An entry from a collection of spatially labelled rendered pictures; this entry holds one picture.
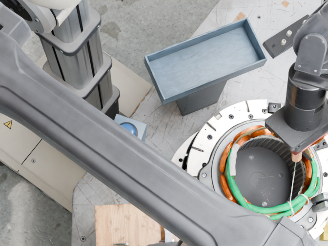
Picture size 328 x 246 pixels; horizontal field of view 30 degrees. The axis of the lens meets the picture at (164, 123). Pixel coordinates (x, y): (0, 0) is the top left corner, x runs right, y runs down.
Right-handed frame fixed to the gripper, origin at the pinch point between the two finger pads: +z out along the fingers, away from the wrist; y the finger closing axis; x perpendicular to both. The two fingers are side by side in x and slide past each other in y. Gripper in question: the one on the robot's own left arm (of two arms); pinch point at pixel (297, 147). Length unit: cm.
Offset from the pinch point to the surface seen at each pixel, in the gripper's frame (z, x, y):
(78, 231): 49, 35, -34
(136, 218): 24.3, 17.7, -24.5
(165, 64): 17.7, 41.4, 0.8
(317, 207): 22.2, -3.5, 4.2
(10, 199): 111, 95, -44
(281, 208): 19.3, -0.4, -2.4
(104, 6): 90, 135, 29
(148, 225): 25.1, 15.3, -23.4
